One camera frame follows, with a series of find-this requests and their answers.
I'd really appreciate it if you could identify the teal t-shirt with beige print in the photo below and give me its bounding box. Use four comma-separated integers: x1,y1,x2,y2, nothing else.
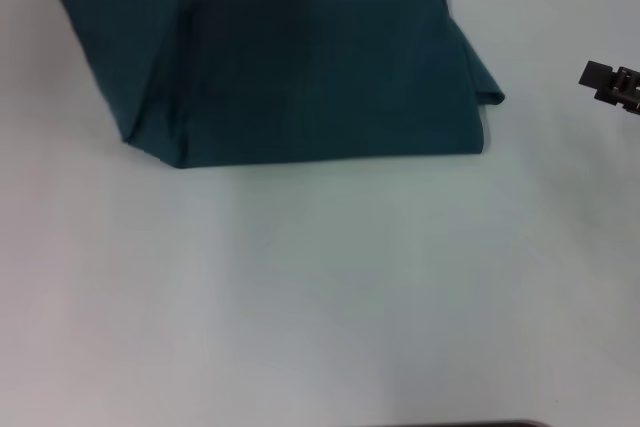
54,0,507,170

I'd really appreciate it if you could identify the black flat panel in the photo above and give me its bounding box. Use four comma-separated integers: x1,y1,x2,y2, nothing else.
414,418,549,427

